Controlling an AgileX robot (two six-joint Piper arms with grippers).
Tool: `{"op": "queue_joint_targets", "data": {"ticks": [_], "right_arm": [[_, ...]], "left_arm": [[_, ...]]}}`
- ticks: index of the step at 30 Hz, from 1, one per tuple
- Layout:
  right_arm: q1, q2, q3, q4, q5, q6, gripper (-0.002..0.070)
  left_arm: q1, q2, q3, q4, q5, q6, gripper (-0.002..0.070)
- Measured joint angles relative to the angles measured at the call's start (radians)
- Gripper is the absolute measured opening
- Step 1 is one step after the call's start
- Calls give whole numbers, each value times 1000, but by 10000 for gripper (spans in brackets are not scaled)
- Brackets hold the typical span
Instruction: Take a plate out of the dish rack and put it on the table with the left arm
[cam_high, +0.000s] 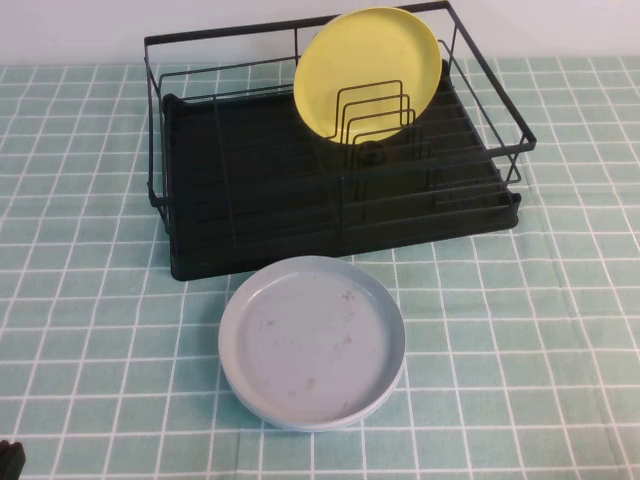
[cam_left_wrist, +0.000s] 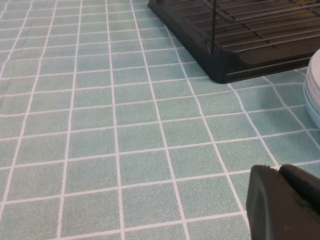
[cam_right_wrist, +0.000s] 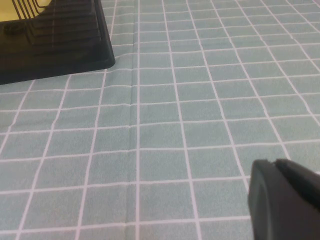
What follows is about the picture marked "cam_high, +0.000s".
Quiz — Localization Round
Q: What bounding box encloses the yellow round plate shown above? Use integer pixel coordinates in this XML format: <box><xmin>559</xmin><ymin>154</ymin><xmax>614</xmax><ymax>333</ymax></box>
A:
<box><xmin>292</xmin><ymin>8</ymin><xmax>444</xmax><ymax>147</ymax></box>

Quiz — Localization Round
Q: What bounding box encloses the pale blue round plate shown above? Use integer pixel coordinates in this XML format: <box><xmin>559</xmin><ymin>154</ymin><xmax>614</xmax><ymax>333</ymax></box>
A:
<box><xmin>223</xmin><ymin>372</ymin><xmax>404</xmax><ymax>433</ymax></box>
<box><xmin>217</xmin><ymin>255</ymin><xmax>407</xmax><ymax>418</ymax></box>

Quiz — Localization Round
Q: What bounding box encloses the black plastic drip tray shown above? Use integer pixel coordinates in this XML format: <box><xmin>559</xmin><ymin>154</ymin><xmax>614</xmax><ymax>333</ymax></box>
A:
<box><xmin>162</xmin><ymin>58</ymin><xmax>523</xmax><ymax>283</ymax></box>

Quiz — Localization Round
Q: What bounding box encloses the green checked tablecloth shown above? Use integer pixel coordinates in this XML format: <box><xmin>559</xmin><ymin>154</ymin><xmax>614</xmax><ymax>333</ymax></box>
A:
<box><xmin>0</xmin><ymin>54</ymin><xmax>640</xmax><ymax>480</ymax></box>

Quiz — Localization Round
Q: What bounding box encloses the black wire dish rack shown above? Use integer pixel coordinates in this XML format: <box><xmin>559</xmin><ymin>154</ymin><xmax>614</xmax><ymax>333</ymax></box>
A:
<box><xmin>143</xmin><ymin>0</ymin><xmax>539</xmax><ymax>222</ymax></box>

